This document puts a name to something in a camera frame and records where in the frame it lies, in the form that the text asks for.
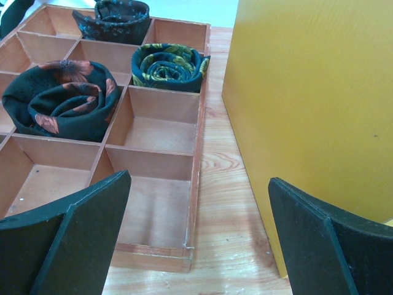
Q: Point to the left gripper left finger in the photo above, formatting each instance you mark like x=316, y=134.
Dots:
x=65, y=246

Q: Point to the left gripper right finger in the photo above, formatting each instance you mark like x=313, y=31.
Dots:
x=328, y=250

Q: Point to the yellow shelf cabinet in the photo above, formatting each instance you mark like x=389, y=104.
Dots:
x=308, y=90

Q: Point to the wooden divided tray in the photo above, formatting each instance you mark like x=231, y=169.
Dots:
x=154, y=134

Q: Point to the rolled black belt middle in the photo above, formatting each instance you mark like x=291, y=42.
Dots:
x=68, y=99

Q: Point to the rolled black belt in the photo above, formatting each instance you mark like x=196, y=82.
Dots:
x=124, y=22
x=68, y=99

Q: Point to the rolled green belt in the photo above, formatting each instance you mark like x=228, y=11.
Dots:
x=167, y=66

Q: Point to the rolled black belt top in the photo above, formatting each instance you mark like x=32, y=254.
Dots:
x=124, y=22

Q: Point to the striped cloth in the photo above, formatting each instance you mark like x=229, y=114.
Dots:
x=13, y=12

